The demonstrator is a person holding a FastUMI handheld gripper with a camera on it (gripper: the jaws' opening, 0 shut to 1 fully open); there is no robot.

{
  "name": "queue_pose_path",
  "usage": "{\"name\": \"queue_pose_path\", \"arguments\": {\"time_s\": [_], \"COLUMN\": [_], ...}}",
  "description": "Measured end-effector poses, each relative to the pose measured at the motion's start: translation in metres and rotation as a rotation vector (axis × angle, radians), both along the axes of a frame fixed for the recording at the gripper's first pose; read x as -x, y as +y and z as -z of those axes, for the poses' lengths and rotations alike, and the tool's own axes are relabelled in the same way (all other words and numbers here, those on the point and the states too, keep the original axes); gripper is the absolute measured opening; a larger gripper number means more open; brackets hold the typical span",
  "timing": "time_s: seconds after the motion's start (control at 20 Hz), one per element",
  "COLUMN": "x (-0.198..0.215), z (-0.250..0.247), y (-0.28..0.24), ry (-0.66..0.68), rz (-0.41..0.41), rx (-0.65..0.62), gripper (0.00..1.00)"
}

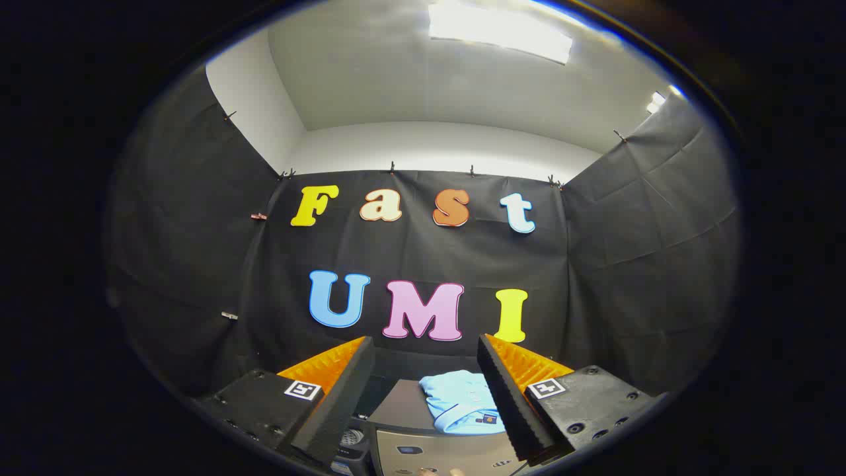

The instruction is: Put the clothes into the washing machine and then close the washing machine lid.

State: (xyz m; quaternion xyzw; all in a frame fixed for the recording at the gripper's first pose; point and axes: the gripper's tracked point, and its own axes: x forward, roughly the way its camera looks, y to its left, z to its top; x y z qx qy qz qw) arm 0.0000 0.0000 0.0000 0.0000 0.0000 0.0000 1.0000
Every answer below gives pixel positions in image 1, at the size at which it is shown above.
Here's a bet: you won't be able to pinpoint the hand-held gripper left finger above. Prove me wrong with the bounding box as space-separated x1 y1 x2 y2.
197 336 376 467

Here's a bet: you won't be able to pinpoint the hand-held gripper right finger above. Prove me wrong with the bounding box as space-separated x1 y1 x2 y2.
476 333 664 467

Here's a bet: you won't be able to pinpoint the light blue button shirt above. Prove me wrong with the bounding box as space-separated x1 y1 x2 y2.
418 370 507 436

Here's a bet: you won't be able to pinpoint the black backdrop cloth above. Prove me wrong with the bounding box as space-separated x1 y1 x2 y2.
106 63 742 399

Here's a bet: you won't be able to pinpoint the large ceiling light panel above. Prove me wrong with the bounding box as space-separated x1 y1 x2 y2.
428 3 574 65

